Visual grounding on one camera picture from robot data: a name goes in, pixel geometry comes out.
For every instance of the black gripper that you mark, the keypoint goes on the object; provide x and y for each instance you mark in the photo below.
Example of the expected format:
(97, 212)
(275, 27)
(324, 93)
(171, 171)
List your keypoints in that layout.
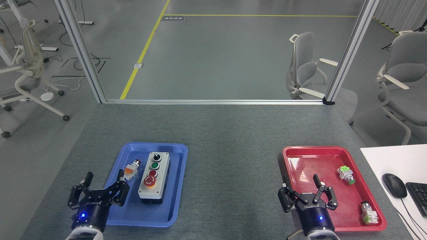
(91, 215)
(315, 216)

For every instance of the grey four-button control box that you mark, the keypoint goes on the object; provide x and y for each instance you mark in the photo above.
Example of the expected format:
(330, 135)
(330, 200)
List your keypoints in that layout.
(154, 178)

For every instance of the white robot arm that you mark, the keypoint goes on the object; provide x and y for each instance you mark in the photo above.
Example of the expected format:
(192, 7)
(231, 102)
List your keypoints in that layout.
(317, 235)
(83, 235)

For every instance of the red plastic tray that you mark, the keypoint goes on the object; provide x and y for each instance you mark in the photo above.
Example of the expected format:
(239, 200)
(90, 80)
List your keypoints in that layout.
(330, 156)

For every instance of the blue plastic tray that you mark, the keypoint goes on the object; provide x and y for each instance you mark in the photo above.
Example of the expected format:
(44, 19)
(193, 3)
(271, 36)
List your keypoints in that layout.
(146, 206)

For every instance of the black computer mouse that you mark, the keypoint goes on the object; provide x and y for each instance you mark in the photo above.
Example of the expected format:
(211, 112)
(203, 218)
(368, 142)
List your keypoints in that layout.
(394, 185)

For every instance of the white side desk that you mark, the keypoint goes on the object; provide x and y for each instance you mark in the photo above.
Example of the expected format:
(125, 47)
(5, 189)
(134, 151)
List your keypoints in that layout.
(393, 160)

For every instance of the white round floor socket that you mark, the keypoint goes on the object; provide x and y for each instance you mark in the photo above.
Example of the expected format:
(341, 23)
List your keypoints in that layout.
(47, 96)

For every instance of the black keyboard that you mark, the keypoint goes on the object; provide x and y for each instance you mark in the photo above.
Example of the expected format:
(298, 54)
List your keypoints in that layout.
(417, 196)

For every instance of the grey office chair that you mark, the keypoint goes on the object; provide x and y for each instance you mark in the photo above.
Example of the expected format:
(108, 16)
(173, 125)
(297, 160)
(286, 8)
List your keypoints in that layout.
(400, 86)
(305, 66)

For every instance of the silver floor outlet plate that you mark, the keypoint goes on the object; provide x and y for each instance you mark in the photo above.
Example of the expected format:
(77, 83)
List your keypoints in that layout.
(138, 65)

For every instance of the white mesh office chair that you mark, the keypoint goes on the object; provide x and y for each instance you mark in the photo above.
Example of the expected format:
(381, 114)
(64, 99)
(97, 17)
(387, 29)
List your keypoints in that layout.
(26, 73)

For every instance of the floor label sign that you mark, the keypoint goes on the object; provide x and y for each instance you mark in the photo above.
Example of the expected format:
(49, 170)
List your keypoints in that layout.
(173, 18)

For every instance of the red-capped push button switch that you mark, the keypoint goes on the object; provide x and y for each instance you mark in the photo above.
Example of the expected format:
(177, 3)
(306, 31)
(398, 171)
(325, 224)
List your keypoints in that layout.
(131, 169)

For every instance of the green-capped push button switch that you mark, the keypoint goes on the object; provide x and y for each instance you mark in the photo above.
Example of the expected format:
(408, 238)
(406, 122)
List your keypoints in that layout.
(346, 175)

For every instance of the silver-capped push button switch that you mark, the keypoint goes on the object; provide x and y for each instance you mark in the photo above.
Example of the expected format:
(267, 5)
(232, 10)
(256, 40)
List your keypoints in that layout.
(368, 213)

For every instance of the silver aluminium frame crossbar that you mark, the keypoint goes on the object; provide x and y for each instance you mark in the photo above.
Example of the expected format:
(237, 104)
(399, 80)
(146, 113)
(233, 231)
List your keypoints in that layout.
(213, 101)

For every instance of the silver aluminium frame post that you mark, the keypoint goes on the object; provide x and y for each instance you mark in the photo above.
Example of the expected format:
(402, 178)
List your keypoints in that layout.
(352, 50)
(80, 50)

